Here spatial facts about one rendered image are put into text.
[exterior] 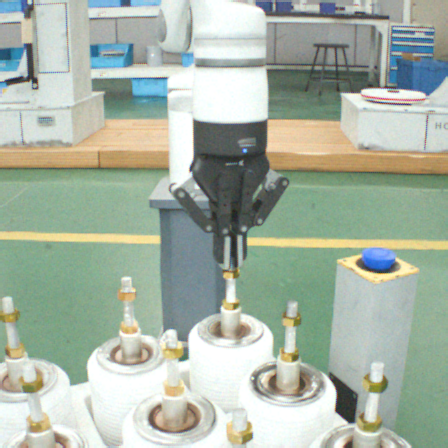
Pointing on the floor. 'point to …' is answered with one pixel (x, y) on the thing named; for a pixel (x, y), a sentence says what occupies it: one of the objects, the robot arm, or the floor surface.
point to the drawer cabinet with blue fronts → (410, 40)
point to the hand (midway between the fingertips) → (229, 249)
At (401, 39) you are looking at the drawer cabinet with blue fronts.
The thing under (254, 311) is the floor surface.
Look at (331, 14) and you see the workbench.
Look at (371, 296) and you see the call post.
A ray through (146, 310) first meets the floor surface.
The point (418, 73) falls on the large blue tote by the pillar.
